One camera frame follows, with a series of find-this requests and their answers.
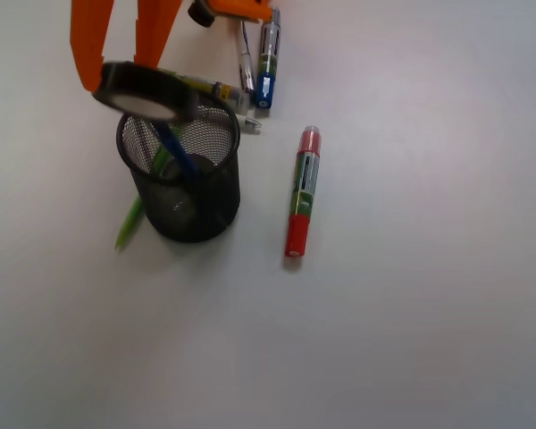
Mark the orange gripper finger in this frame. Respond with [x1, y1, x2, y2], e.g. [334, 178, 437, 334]
[70, 0, 113, 92]

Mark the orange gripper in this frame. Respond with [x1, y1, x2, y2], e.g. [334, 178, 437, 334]
[134, 0, 272, 68]

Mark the black electrical tape roll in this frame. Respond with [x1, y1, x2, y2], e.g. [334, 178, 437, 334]
[92, 62, 198, 122]

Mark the silver metal pen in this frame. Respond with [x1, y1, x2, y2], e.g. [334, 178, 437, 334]
[238, 21, 255, 97]

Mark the green plastic pen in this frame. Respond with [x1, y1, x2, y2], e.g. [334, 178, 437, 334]
[113, 124, 184, 251]

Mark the clear ballpoint pen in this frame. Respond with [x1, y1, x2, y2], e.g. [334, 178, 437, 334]
[236, 114, 262, 134]

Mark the blue pen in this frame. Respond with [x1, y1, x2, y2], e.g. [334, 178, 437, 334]
[151, 122, 200, 181]

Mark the black mesh pen holder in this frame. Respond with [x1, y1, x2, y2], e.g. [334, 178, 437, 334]
[116, 92, 240, 243]

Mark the blue green whiteboard marker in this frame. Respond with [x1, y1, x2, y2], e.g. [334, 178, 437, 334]
[255, 8, 281, 109]

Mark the red green whiteboard marker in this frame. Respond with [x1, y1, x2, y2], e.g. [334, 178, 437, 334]
[284, 126, 322, 257]

